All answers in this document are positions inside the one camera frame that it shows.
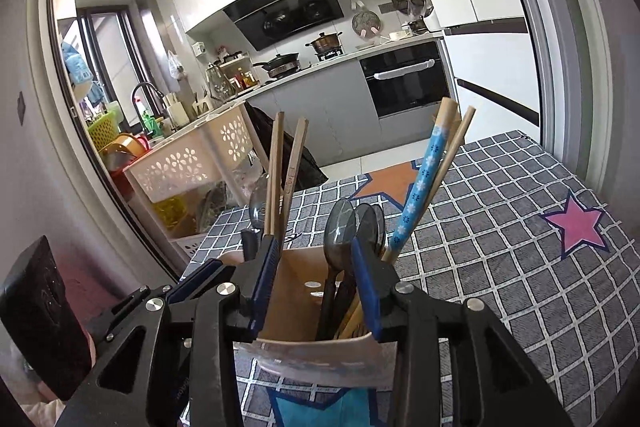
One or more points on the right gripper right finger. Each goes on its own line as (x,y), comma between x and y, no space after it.
(494,382)

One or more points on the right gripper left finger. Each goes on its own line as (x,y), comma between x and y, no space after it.
(170,358)

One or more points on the wooden chopstick patterned tip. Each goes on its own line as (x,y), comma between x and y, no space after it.
(353,319)

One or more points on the dark grey utensil handle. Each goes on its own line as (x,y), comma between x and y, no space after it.
(252,236)

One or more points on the dark plastic spoon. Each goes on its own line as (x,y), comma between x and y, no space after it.
(367,228)
(381,227)

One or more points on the blue patterned chopstick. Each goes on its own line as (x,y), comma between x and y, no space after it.
(416,201)

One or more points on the plain wooden chopstick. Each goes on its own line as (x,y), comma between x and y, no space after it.
(274,181)

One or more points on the black kitchen faucet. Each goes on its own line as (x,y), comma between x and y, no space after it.
(147,102)

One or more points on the pink utensil holder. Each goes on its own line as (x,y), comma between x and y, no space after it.
(286,345)

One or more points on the grey checked tablecloth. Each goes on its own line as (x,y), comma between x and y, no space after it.
(485,236)

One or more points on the beige perforated storage cart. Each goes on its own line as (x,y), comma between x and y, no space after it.
(183,183)

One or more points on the black bag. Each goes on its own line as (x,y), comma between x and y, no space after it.
(309,173)

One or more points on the black built-in oven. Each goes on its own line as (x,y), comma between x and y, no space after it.
(405,78)

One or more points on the black wok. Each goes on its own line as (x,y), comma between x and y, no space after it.
(281,65)

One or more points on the bronze cooking pot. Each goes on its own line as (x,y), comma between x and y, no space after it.
(327,45)

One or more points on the white refrigerator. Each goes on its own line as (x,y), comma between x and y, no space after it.
(492,60)

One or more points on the black range hood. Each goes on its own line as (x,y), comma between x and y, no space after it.
(266,22)

